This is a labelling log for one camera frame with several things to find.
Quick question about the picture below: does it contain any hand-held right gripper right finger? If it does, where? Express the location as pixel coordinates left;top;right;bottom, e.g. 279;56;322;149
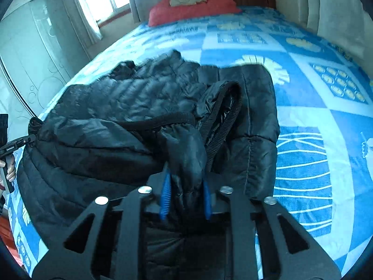
201;178;341;280

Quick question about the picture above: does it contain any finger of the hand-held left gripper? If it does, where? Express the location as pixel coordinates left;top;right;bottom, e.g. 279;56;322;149
0;135;37;159

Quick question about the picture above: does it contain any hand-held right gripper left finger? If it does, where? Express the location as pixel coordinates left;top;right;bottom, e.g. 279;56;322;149
32;163;172;280

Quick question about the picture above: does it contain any black puffer jacket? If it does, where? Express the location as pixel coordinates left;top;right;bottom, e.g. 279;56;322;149
16;49;282;280

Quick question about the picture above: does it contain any person's left hand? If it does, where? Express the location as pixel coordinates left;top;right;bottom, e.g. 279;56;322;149
0;155;17;183

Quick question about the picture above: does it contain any glass door wardrobe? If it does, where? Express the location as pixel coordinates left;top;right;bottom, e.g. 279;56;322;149
0;0;91;129

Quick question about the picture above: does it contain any bed with blue patterned sheet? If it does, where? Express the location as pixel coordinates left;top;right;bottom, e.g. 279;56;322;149
6;6;373;277

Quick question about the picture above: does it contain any white sheer curtain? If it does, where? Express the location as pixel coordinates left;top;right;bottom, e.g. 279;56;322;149
60;0;103;46

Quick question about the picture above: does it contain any wooden window sill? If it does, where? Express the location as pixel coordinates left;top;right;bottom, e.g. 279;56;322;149
97;7;131;25

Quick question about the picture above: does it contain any red pillow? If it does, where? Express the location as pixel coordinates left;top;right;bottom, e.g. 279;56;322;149
148;0;242;27

